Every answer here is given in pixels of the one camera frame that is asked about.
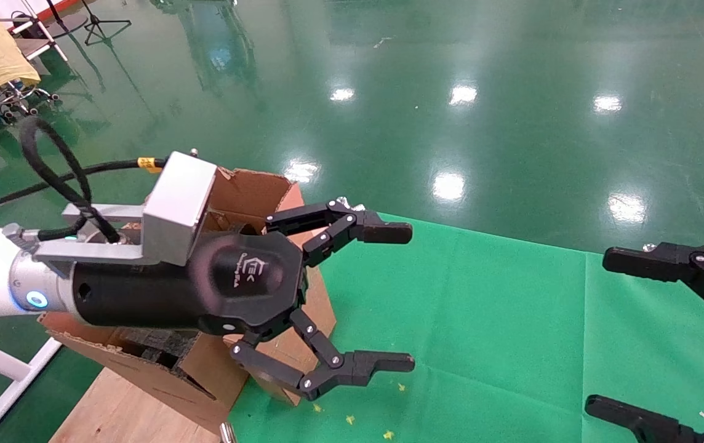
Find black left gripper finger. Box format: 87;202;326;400
231;308;415;401
266;200;413;266

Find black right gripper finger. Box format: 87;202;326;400
585;394;704;443
602;239;704;333

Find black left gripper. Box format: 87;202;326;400
72;231;308;337

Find large open cardboard carton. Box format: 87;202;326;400
38;167;337;434

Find black foam insert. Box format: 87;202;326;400
115;326;199;370

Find green cloth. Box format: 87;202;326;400
227;212;704;443

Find office chair wheel base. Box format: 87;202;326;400
0;80;60;122

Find black tripod stand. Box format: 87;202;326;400
81;0;132;47

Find white metal rack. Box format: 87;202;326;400
0;0;70;62

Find black round base stand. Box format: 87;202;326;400
44;0;89;39

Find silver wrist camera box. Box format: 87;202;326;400
32;152;217;266

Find thick black cable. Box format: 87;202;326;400
0;117;168;244

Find white table frame leg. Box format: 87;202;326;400
0;329;63;443

